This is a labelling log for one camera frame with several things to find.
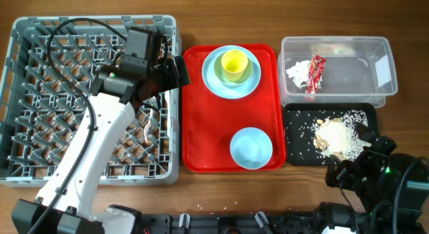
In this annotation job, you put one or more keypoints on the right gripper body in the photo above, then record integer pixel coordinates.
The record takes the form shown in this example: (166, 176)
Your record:
(360, 173)

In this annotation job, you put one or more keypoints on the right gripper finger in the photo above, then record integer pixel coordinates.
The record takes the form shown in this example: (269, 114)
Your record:
(333, 167)
(363, 132)

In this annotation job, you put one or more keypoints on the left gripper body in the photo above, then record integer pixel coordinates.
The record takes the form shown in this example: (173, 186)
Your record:
(165, 77)

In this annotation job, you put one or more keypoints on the white plastic spoon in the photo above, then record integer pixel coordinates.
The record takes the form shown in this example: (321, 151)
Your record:
(167, 99)

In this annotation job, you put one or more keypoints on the rice and nut leftovers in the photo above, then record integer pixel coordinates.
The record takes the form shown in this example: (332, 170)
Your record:
(337, 137)

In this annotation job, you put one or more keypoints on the white plastic fork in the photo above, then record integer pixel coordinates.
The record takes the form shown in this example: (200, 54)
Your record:
(153, 105)

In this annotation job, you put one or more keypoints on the red snack wrapper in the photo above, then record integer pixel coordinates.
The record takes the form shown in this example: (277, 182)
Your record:
(315, 71)

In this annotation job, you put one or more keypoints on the white tissue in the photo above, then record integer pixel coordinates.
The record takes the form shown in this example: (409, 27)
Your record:
(299, 73)

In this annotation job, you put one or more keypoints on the light blue bowl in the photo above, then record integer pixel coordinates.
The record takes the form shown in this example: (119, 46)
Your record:
(251, 148)

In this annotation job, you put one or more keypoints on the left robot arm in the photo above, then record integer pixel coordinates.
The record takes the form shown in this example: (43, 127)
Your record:
(64, 204)

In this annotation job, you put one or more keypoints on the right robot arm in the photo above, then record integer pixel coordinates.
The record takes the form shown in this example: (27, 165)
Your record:
(392, 188)

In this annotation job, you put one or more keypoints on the grey dishwasher rack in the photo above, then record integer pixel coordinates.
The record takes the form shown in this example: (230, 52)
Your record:
(47, 70)

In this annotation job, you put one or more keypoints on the black plastic tray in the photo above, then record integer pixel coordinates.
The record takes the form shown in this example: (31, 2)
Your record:
(300, 123)

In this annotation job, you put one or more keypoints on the green small bowl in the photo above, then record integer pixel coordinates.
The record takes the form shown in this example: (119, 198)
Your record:
(218, 70)

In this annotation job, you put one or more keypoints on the clear plastic bin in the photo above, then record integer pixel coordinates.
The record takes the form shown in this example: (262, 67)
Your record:
(358, 69)

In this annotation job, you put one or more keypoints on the light blue plate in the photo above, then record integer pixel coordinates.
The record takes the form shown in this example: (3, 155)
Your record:
(214, 85)

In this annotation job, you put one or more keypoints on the red plastic tray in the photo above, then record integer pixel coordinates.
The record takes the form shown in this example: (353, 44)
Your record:
(209, 122)

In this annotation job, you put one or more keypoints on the yellow plastic cup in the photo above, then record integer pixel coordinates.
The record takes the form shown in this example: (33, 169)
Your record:
(234, 63)

